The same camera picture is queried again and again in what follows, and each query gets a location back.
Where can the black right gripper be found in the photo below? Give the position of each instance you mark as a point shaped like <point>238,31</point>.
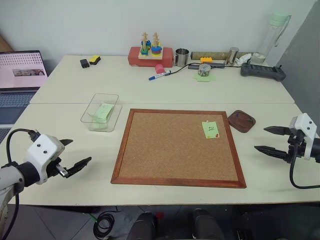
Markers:
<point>297,148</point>

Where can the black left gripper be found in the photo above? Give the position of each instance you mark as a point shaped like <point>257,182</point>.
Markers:
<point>55,168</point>

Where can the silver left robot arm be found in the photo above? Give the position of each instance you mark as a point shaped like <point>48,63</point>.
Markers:
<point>10,175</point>

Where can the green paper note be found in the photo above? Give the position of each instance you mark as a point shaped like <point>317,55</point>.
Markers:
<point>210,129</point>

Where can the wood-framed cork board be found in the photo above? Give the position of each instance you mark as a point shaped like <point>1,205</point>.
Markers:
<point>170,152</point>

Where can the clear jar of pins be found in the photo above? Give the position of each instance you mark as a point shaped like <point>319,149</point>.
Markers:
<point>204,70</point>

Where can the dark wooden tray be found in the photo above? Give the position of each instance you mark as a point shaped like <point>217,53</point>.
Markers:
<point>241,123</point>

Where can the clear plastic box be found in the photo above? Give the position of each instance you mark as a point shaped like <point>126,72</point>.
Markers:
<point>105,98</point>

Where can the grey handheld controller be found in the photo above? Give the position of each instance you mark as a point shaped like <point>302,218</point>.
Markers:
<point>262,71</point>

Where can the crumpled white tissue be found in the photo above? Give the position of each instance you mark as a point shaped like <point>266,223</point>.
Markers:
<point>243,59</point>

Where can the small black block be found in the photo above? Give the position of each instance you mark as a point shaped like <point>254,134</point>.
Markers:
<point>84,63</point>

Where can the green paper sheets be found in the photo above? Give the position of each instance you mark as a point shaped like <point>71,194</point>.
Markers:
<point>202,78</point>

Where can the shiny metal cylinder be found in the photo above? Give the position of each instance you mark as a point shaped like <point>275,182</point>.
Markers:
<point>233,55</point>

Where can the yellow black whiteboard eraser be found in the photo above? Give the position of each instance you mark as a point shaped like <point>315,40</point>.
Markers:
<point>94,60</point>

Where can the grey laptop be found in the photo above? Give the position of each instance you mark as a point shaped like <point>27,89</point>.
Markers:
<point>20,70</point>

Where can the dark rounded shape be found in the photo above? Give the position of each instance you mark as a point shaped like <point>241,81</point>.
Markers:
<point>142,226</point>
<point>207,225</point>

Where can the brown cardboard tube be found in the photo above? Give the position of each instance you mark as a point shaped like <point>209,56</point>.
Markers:
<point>217,55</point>

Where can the clear bottle green lid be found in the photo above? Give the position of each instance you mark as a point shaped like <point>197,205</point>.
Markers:
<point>271,37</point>

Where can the yellow toy brick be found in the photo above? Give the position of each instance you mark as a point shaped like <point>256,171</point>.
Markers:
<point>206,60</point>

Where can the grey usb hub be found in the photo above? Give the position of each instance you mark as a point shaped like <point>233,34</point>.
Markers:
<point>193,66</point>

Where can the red rectangular box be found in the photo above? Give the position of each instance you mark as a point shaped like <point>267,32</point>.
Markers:
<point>135,60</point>

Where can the blue whiteboard marker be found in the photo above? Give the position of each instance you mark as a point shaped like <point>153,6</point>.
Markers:
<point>160,75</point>

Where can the pink rounded block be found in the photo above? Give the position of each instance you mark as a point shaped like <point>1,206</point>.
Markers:
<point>159,69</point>

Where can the metal cup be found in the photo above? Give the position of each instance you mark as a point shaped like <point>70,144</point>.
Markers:
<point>181,58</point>

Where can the wooden colourful stacking toy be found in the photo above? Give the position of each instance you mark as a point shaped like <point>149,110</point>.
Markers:
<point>150,53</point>

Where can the brown wooden panel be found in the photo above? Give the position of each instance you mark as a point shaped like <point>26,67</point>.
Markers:
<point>5,45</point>

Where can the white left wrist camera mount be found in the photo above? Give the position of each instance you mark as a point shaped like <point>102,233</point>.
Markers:
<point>42,148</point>

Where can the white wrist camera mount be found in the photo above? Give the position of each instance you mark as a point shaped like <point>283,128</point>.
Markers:
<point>305,127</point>
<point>42,148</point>

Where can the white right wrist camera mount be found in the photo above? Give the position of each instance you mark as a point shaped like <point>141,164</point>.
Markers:
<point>305,127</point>

